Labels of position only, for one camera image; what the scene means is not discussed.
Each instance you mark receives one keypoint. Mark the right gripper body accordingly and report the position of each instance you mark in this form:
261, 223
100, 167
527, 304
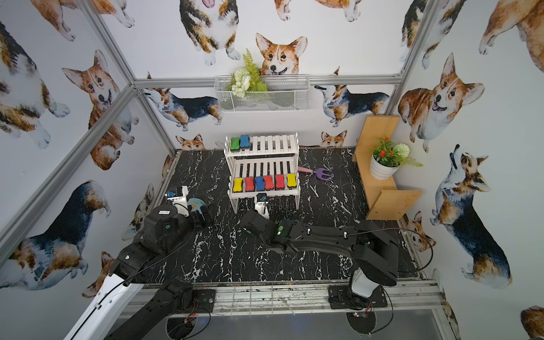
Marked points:
254, 217

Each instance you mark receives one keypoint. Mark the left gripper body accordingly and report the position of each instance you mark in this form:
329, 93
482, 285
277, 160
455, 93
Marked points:
197, 211

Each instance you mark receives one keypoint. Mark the yellow eraser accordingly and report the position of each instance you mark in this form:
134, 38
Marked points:
238, 185
291, 180

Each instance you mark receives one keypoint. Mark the red eraser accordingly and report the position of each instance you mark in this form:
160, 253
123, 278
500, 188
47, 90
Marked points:
249, 184
268, 183
280, 182

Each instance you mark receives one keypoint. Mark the white wooden shelf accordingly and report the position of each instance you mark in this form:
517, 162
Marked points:
268, 155

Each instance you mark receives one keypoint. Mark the blue eraser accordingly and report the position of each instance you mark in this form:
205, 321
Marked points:
244, 142
259, 184

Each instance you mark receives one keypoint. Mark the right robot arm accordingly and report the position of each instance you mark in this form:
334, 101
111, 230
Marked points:
371, 248

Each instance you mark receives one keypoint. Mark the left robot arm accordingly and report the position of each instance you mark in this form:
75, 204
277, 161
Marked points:
119, 288

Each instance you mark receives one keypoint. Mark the wooden corner shelf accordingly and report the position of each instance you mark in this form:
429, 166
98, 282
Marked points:
384, 199

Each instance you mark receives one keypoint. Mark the teal dustpan with brush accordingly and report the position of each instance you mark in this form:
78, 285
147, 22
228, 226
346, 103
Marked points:
195, 204

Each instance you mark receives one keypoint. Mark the purple pink toy rake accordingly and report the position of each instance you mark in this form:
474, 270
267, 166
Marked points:
321, 173

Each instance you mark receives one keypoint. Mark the potted plant white pot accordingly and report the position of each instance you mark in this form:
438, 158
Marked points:
387, 157

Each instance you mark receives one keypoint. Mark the artificial fern white flowers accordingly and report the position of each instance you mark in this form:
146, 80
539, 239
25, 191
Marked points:
246, 79

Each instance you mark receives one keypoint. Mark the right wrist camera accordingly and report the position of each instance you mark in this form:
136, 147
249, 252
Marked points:
261, 205

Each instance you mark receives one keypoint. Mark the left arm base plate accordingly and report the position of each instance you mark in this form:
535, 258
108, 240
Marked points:
197, 300

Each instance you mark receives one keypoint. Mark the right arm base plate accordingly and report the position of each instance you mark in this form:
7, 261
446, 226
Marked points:
341, 297

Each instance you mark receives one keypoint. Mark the white wire basket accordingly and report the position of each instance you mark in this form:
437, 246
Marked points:
281, 93

